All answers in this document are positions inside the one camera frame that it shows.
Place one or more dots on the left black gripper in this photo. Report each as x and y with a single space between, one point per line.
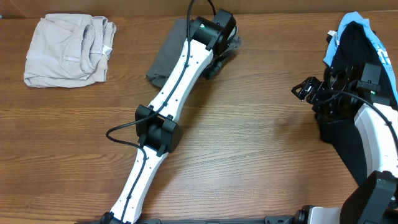
209 71

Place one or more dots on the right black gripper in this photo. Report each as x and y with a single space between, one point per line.
319 88

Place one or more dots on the grey shorts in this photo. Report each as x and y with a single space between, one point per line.
170 51

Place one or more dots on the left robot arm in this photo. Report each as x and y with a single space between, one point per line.
202 55

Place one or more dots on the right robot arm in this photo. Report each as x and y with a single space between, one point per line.
374 201

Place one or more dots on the black t-shirt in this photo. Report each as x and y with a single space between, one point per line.
362 124

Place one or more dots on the light blue t-shirt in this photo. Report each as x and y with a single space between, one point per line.
370 35

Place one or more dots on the folded beige shorts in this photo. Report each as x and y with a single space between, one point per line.
69 51

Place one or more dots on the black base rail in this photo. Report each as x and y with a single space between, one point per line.
284 219

